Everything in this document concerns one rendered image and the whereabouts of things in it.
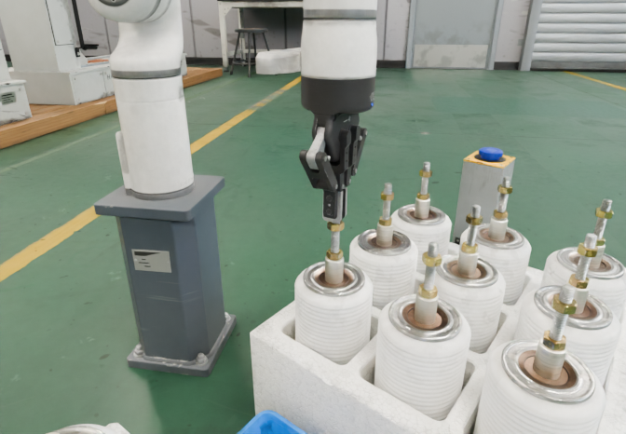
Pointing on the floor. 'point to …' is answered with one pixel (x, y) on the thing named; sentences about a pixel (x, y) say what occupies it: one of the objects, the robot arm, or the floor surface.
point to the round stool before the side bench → (248, 47)
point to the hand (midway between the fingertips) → (334, 203)
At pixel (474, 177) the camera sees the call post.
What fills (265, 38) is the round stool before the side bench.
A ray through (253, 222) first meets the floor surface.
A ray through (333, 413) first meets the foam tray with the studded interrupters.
